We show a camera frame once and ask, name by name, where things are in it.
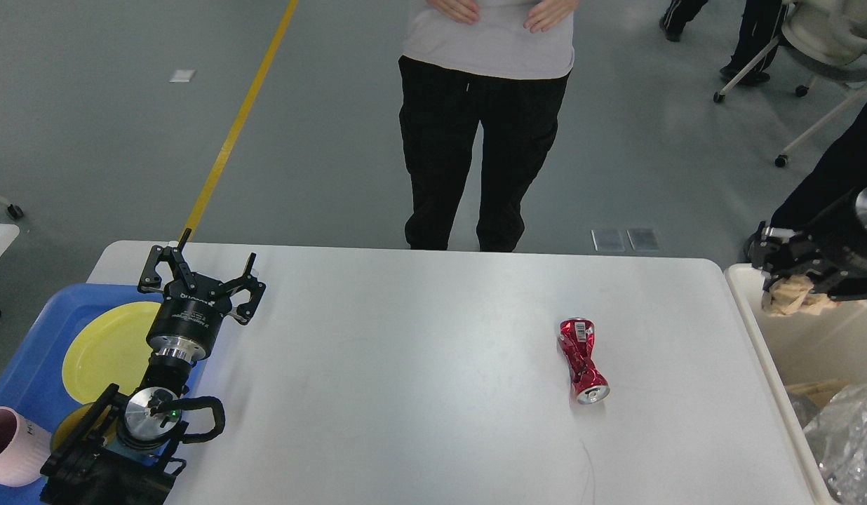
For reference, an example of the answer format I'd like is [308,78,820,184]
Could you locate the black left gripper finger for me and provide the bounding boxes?
[207,253,267,325]
[137,228,193,295]

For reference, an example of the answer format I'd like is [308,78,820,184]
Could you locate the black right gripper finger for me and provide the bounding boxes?
[807,271,867,302]
[750,222,817,292]

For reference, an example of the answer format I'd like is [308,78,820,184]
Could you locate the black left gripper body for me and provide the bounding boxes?
[146,275,232,362]

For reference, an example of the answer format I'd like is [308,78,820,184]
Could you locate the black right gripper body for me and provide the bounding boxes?
[807,186,867,277]

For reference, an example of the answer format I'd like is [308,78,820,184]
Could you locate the brown paper ball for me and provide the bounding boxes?
[760,275,842,316]

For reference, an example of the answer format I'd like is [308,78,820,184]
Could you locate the yellow plastic plate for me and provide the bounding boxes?
[62,301,160,405]

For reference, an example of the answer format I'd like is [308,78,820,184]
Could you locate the brown paper bag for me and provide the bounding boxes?
[784,378,851,408]

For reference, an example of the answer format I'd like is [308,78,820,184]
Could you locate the crushed red soda can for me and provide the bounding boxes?
[558,318,610,405]

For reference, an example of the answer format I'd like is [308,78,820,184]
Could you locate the pink ribbed mug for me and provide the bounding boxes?
[0,406,52,487]

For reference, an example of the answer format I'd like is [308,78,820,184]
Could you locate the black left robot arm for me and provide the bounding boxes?
[39,229,266,504]

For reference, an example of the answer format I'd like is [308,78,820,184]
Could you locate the beige plastic bin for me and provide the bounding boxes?
[725,263,867,504]

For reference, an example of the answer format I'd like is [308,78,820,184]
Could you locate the person in grey sneakers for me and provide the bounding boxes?
[769,103,867,232]

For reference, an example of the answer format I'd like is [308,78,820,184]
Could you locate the floor outlet cover right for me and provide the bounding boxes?
[626,228,661,253]

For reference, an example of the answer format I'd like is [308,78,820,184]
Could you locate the floor outlet cover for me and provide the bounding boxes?
[626,228,661,253]
[591,228,626,253]

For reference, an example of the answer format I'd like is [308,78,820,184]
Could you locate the floor outlet cover left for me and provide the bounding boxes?
[591,228,626,253]

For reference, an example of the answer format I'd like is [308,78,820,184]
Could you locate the blue plastic tray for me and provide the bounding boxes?
[0,284,217,505]

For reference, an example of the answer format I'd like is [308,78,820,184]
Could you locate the chair caster at left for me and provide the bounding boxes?
[0,195,25,220]

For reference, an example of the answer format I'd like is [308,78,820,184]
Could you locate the white office chair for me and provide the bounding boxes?
[713,1,867,168]

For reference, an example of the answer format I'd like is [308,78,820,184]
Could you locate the seated person in black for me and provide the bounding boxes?
[659,0,788,88]

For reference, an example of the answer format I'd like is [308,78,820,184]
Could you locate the person in grey shirt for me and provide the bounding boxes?
[398,1,580,253]

